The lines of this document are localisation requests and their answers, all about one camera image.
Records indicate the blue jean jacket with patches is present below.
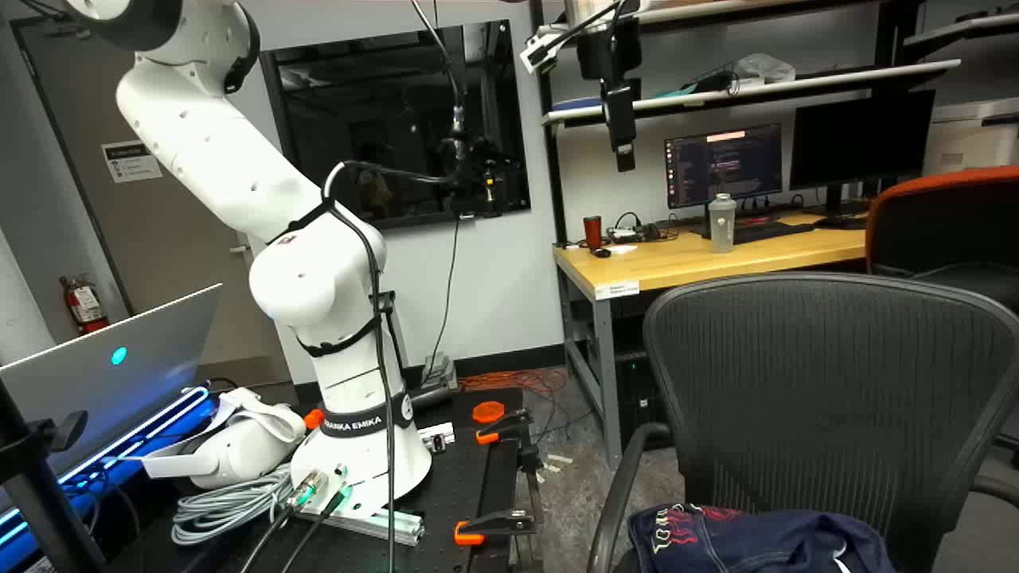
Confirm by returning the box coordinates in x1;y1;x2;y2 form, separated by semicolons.
629;504;905;573

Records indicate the black mesh office chair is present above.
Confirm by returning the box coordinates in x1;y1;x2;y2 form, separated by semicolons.
586;271;1019;573

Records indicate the white desk label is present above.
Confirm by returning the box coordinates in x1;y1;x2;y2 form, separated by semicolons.
591;278;645;303

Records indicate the orange round disc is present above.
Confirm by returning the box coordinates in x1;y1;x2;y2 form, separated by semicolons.
469;397;511;428

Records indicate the orange black clamp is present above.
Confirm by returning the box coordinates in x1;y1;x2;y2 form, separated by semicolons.
454;508;538;550
473;411;536;450

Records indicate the black computer tower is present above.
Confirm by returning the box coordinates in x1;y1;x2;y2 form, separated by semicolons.
611;347;674;450

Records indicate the wooden top desk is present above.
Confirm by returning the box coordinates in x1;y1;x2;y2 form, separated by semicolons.
551;217;874;471

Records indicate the lit computer monitor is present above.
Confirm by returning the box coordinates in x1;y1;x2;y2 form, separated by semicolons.
664;122;791;217

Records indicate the white connector block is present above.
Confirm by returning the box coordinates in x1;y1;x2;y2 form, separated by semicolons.
290;466;426;549

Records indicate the black metal shelf unit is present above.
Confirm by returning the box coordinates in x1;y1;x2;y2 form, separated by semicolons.
529;0;1019;220

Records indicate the white VR headset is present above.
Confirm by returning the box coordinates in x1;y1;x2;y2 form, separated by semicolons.
141;385;313;492

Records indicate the clear plastic bag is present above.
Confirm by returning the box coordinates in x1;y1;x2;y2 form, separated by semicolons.
729;50;798;92

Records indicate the grey door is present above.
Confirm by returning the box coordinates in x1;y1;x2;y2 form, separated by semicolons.
9;11;290;375

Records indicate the dark computer monitor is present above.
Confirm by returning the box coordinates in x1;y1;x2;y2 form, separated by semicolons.
791;89;941;234

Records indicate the white door sign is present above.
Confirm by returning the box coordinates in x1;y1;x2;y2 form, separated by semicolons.
99;138;167;185

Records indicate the silver laptop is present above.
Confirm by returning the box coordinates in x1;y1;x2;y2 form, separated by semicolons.
0;282;225;481

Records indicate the red fire alarm box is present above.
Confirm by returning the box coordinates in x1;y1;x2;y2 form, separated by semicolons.
58;275;113;336

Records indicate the white cardboard box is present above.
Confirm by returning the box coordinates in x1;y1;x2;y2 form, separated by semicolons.
921;112;1019;180

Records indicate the black tripod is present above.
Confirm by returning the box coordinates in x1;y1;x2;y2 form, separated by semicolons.
0;379;110;573

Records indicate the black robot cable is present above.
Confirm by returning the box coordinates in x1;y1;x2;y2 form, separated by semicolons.
323;156;473;573

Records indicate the black overhead camera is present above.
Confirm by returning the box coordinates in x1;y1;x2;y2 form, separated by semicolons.
518;0;648;175

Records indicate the coiled grey cable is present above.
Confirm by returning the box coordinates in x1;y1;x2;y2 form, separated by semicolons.
168;471;296;550

